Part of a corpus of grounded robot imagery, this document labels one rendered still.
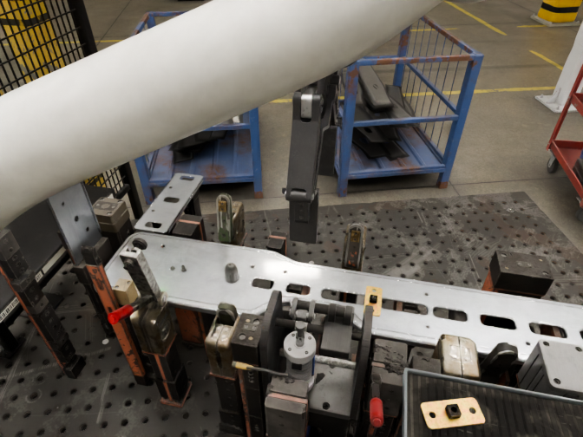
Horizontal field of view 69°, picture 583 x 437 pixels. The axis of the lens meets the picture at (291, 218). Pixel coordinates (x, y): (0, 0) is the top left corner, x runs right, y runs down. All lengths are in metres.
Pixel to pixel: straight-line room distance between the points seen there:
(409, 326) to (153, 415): 0.68
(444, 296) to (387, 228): 0.67
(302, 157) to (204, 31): 0.20
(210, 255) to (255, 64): 0.93
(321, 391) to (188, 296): 0.37
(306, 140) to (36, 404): 1.13
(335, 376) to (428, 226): 0.94
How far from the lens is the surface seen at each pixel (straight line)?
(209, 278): 1.06
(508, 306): 1.10
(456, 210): 1.85
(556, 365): 0.89
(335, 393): 0.91
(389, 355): 0.84
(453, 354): 0.87
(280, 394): 0.78
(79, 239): 1.18
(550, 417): 0.77
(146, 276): 0.88
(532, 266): 1.18
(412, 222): 1.73
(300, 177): 0.39
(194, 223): 1.26
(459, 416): 0.70
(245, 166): 3.02
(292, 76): 0.21
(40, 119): 0.25
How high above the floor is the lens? 1.77
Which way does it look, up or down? 39 degrees down
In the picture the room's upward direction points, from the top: straight up
